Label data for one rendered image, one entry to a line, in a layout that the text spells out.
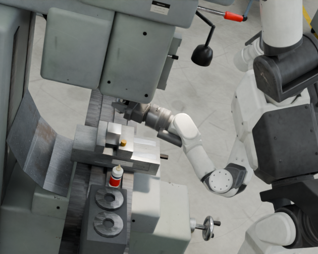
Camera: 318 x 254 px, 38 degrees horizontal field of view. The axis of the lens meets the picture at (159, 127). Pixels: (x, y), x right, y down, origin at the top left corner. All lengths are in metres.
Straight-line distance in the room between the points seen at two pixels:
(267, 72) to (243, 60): 0.29
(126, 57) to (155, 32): 0.12
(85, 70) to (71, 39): 0.11
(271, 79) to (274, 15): 0.17
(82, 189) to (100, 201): 0.30
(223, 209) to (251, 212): 0.21
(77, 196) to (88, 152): 0.19
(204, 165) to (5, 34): 0.74
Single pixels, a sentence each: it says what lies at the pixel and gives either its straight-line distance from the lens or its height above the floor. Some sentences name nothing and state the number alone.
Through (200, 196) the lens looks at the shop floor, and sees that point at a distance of 3.21.
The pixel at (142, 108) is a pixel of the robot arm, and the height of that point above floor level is 1.26.
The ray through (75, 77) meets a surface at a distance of 1.49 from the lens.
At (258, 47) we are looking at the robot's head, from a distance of 1.36.
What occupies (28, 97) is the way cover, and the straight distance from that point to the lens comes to 1.88.
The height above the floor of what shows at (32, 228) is 0.63.
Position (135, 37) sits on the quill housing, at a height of 1.56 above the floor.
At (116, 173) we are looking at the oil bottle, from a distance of 1.71.
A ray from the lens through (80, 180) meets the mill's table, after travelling 1.77.
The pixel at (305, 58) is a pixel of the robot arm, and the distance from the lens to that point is 1.15.
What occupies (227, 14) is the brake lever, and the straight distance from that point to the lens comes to 1.38.
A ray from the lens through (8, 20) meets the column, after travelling 1.37.
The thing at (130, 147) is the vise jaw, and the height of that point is 1.04.
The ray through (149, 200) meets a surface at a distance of 1.88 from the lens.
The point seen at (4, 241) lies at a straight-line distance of 2.09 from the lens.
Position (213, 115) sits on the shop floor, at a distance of 3.98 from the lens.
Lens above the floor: 2.22
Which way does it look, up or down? 38 degrees down
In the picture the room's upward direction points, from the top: 19 degrees clockwise
